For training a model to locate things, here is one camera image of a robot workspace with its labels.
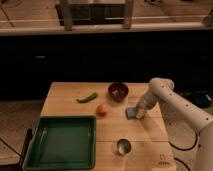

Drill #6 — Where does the orange tomato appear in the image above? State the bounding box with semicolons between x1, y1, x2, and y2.
96;104;108;117

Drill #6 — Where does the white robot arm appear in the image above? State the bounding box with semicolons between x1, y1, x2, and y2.
136;78;213;171

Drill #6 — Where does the blue sponge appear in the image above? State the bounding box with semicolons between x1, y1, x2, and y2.
125;107;137;119

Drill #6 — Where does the wooden chair frame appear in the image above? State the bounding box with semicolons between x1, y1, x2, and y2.
54;0;134;31

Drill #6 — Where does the green plastic tray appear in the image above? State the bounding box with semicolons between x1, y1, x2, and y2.
23;116;96;171

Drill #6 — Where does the green cucumber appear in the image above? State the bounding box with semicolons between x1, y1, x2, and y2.
76;92;98;103

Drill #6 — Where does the dark purple bowl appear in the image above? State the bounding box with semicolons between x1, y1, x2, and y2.
108;83;129;102

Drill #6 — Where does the metal cup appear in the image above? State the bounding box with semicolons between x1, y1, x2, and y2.
116;139;132;156

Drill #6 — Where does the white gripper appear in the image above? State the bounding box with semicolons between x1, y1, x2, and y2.
136;90;157;119

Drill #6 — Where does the black cable on floor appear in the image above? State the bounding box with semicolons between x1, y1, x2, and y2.
168;129;199;171

